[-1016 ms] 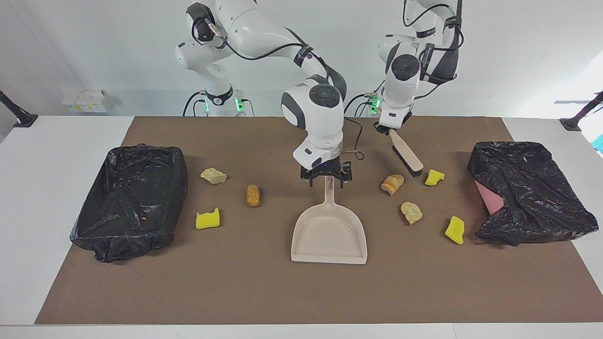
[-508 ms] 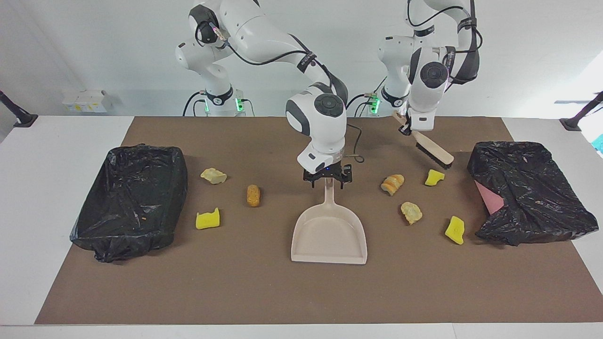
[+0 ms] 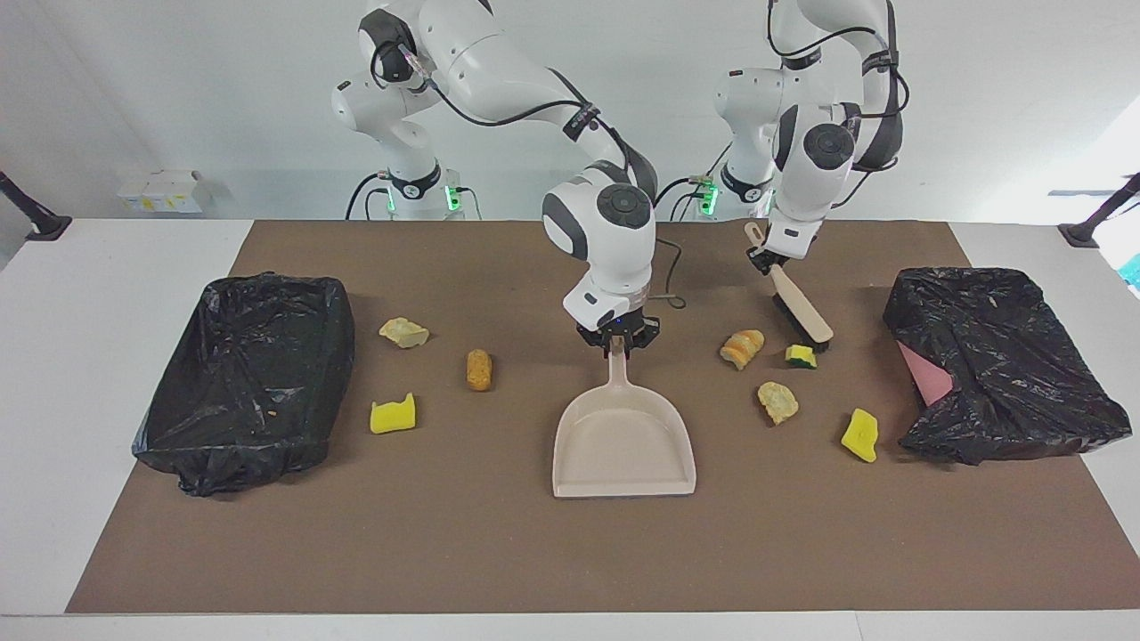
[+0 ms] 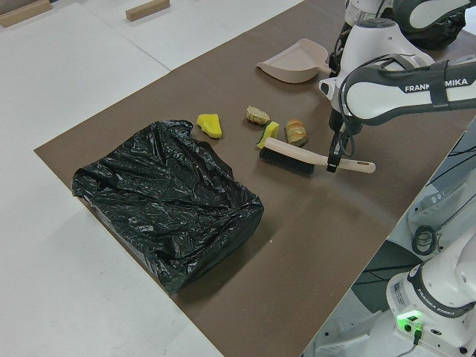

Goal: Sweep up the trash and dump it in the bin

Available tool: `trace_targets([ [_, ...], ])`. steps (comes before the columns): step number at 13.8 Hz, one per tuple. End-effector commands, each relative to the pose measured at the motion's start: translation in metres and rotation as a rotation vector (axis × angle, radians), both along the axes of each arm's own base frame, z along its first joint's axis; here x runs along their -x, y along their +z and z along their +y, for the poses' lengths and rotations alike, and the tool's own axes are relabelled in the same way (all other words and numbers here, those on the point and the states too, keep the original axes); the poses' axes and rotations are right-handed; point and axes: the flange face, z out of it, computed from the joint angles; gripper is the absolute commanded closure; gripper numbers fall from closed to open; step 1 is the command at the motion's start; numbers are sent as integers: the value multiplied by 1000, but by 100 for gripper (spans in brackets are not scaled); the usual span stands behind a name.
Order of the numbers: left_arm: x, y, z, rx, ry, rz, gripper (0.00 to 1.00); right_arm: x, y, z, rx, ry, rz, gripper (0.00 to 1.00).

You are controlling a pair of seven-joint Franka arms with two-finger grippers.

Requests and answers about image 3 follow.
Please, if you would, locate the beige hand brush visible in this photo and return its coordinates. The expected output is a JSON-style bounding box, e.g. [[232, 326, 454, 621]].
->
[[744, 221, 835, 353]]

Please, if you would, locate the striped bread piece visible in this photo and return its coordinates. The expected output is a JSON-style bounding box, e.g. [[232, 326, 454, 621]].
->
[[720, 329, 766, 371]]

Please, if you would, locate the beige plastic dustpan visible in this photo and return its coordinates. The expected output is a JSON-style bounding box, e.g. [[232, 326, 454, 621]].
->
[[551, 343, 697, 499]]

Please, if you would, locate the pale food scrap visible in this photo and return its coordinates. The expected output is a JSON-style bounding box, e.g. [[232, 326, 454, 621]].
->
[[379, 317, 430, 349], [757, 381, 800, 426]]

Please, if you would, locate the pink plastic bin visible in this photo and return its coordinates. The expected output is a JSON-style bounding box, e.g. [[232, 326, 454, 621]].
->
[[896, 340, 954, 409]]

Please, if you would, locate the right black-bagged pink bin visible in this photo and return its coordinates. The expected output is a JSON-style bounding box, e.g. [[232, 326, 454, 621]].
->
[[883, 265, 1134, 467]]

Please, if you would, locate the left black-bagged bin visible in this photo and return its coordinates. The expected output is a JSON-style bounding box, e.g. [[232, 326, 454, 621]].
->
[[131, 272, 356, 498]]

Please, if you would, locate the brown table mat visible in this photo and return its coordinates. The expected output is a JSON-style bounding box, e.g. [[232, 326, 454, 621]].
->
[[65, 220, 1140, 615]]

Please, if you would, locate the black stand foot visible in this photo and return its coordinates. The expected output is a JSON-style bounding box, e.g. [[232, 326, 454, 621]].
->
[[1058, 172, 1140, 248], [0, 171, 72, 242]]

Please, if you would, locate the white cardboard box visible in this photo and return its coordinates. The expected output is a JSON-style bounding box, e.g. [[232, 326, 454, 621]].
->
[[116, 169, 215, 215]]

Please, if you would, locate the black base cable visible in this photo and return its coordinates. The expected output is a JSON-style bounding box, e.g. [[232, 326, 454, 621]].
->
[[647, 134, 736, 222], [346, 174, 393, 221]]

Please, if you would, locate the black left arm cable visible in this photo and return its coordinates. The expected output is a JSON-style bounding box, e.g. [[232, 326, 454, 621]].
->
[[770, 27, 909, 210]]

